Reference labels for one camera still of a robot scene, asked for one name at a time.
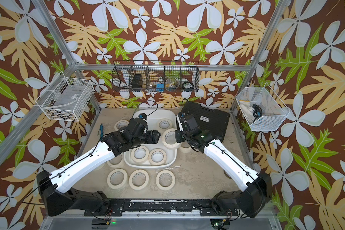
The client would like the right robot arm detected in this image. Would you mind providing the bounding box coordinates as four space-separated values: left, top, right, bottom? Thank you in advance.
175 112 272 218

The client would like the masking tape roll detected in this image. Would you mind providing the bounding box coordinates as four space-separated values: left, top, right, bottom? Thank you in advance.
156 170 176 191
106 153 125 168
149 149 167 166
129 169 150 191
130 146 150 163
178 142 192 153
162 128 181 150
157 118 173 132
106 169 128 189
114 120 129 131

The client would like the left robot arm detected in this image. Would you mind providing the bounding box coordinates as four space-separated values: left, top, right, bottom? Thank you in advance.
36 114 161 217

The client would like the white wire basket left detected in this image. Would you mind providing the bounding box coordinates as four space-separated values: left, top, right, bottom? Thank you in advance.
36 74 94 122

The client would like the blue item in basket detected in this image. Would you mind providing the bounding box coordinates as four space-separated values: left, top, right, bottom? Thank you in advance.
156 83 165 93

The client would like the white plastic storage box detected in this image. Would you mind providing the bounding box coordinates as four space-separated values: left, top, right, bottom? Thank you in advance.
124 109 177 169

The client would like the black box in basket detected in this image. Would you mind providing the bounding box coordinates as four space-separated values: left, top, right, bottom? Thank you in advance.
131 74 143 91

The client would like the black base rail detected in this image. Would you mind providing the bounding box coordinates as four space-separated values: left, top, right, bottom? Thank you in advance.
84 199 239 218

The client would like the black wire basket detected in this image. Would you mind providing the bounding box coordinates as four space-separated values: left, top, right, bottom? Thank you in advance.
111 60 200 93

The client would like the black cable in basket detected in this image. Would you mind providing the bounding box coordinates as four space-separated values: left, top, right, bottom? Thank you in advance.
252 104 264 123

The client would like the black plastic tool case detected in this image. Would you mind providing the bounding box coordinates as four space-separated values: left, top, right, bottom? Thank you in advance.
182 102 230 142

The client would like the white mesh basket right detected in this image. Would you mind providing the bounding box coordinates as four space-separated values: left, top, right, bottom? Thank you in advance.
236 83 290 132

